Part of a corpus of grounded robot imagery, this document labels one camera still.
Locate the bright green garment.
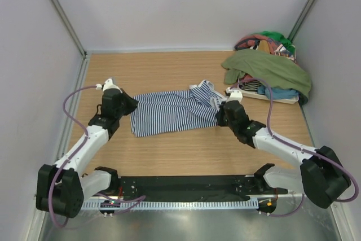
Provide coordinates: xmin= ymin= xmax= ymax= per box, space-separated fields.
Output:
xmin=259 ymin=31 xmax=293 ymax=47

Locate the left aluminium frame post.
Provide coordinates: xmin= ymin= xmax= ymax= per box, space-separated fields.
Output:
xmin=33 ymin=0 xmax=88 ymax=57

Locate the aluminium frame post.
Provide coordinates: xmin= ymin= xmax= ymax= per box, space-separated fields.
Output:
xmin=288 ymin=0 xmax=317 ymax=42
xmin=33 ymin=0 xmax=88 ymax=57

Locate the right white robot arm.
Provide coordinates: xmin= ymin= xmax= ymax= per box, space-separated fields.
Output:
xmin=217 ymin=100 xmax=351 ymax=209

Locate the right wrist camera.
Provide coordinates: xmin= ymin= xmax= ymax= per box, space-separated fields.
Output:
xmin=225 ymin=87 xmax=243 ymax=103

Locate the black white striped garment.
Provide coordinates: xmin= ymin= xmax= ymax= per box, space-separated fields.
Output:
xmin=239 ymin=81 xmax=262 ymax=93

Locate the white plastic tray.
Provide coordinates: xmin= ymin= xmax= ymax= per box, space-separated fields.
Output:
xmin=238 ymin=81 xmax=299 ymax=104

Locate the slotted cable duct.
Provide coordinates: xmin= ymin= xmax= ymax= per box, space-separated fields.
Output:
xmin=81 ymin=198 xmax=259 ymax=211

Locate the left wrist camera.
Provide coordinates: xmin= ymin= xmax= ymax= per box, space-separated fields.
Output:
xmin=95 ymin=77 xmax=122 ymax=92

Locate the olive green tank top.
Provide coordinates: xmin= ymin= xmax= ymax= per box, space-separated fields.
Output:
xmin=221 ymin=49 xmax=311 ymax=98

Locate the right aluminium frame post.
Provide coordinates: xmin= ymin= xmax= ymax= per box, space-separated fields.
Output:
xmin=288 ymin=0 xmax=317 ymax=42

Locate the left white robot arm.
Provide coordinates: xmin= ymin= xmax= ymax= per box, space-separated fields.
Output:
xmin=36 ymin=84 xmax=138 ymax=218

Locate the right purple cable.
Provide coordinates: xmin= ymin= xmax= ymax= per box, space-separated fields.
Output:
xmin=228 ymin=78 xmax=359 ymax=218

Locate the teal blue garment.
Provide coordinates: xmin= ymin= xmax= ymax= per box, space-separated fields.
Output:
xmin=257 ymin=85 xmax=298 ymax=100

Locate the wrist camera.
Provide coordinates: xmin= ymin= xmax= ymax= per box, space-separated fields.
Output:
xmin=225 ymin=87 xmax=243 ymax=103
xmin=95 ymin=77 xmax=122 ymax=92

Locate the red patterned garment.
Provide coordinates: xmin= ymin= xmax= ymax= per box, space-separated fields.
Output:
xmin=234 ymin=34 xmax=297 ymax=63

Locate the blue white striped tank top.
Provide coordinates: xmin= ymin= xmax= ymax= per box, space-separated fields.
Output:
xmin=130 ymin=80 xmax=226 ymax=137

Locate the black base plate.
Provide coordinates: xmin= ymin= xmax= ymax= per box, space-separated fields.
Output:
xmin=111 ymin=175 xmax=288 ymax=203

